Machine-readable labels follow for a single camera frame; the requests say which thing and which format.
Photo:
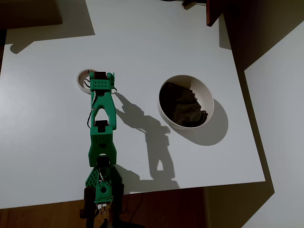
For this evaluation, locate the dark box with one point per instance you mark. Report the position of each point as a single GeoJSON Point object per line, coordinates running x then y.
{"type": "Point", "coordinates": [28, 12]}

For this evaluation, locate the white tape roll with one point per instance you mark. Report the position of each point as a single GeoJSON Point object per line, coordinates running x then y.
{"type": "Point", "coordinates": [80, 82]}

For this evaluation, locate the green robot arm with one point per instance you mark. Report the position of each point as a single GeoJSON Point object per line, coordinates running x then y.
{"type": "Point", "coordinates": [102, 140]}

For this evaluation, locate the reddish brown wooden board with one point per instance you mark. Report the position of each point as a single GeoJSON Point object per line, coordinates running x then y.
{"type": "Point", "coordinates": [211, 12]}

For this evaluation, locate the dark cloth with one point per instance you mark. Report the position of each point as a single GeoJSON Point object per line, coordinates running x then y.
{"type": "Point", "coordinates": [183, 107]}

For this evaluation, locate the white bowl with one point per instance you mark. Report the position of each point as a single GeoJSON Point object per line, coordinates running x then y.
{"type": "Point", "coordinates": [203, 95]}

